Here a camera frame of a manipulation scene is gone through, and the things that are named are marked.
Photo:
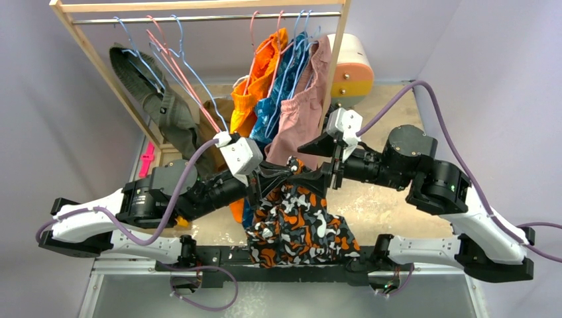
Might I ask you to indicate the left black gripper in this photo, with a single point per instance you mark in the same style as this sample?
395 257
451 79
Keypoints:
265 177

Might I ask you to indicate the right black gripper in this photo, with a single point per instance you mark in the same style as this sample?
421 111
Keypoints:
334 165

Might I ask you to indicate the camouflage orange black shorts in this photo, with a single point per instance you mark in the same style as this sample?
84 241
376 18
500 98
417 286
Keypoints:
292 227

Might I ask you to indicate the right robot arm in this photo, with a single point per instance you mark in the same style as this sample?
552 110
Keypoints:
483 245

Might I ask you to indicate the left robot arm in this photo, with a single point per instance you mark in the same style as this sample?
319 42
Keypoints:
131 220

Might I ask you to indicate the blue patterned shorts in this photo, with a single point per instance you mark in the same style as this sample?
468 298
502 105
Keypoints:
256 132

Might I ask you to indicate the pink shorts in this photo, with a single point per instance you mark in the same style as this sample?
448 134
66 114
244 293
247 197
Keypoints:
302 114

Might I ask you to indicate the brown shorts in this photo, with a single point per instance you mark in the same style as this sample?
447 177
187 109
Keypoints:
220 110

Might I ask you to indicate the olive green shorts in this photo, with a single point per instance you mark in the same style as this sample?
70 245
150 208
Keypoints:
169 111

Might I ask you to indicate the blue hanger holding pink shorts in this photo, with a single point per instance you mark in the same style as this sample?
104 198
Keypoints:
308 42

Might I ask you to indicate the pink hanger holding orange shorts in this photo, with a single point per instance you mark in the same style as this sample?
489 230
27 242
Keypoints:
262 64

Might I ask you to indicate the white orange yellow drawer cabinet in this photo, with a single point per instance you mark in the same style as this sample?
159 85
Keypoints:
354 76

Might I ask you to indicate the yellow plastic bin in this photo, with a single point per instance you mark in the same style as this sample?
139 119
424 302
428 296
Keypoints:
181 222

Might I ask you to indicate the pink plastic tool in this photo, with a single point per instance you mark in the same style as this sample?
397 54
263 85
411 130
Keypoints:
146 159

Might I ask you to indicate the metal hanging rod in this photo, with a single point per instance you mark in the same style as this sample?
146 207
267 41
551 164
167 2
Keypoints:
204 18

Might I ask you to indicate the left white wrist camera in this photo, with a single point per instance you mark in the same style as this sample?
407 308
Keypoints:
241 154

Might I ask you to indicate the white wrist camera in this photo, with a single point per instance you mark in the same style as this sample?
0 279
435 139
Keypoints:
241 154
346 124

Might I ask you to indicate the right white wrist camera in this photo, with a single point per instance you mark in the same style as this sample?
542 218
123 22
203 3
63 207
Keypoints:
346 124

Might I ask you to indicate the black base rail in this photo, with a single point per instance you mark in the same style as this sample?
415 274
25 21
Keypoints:
215 265

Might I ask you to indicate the wooden clothes rack frame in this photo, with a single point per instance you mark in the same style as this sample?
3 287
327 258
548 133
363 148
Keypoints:
162 149

